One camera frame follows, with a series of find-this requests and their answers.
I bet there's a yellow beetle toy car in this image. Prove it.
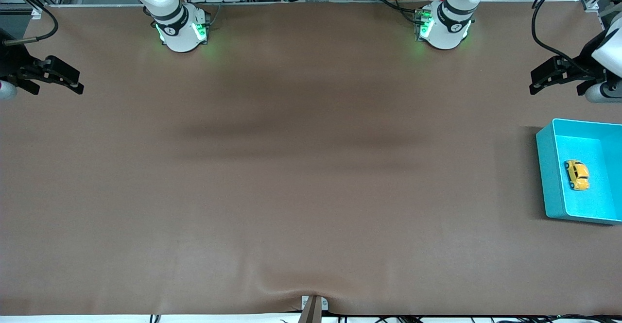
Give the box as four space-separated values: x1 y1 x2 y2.
564 159 590 191

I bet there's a teal plastic bin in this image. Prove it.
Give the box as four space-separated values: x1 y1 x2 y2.
536 118 622 225

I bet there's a brown table mat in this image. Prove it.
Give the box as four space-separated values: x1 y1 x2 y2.
0 1 622 316

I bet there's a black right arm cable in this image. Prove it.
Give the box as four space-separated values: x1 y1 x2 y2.
0 5 59 47

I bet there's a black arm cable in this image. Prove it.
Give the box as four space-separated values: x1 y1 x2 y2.
0 5 59 47
531 0 603 78

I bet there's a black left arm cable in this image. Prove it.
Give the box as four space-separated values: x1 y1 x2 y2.
531 0 603 78

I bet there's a grey metal mat bracket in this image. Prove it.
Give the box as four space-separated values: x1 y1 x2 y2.
297 295 329 323

